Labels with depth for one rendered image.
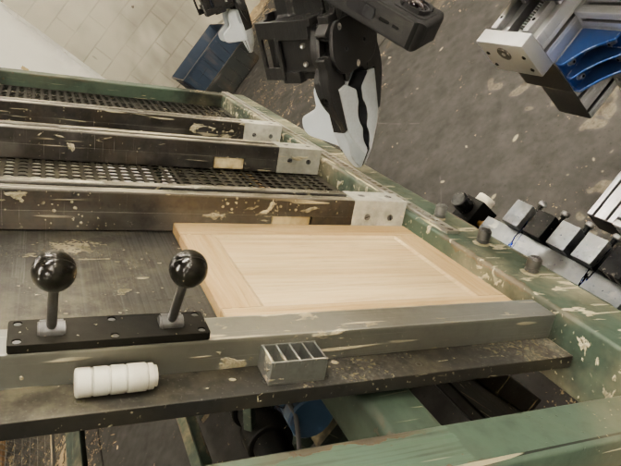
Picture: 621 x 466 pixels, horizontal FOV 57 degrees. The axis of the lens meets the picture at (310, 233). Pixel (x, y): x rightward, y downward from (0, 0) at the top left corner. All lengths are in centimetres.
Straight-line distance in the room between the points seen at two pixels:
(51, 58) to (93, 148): 326
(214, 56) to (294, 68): 468
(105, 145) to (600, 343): 109
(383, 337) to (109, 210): 52
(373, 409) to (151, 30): 562
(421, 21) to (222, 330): 40
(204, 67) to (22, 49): 143
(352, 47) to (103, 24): 560
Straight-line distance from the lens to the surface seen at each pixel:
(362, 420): 75
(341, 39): 51
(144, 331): 64
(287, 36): 53
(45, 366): 64
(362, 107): 56
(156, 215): 104
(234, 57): 527
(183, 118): 177
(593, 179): 227
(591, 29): 131
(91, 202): 101
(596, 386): 92
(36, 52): 467
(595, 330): 91
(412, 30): 48
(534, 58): 124
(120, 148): 144
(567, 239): 118
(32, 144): 143
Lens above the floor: 168
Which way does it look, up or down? 33 degrees down
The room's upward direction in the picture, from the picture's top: 54 degrees counter-clockwise
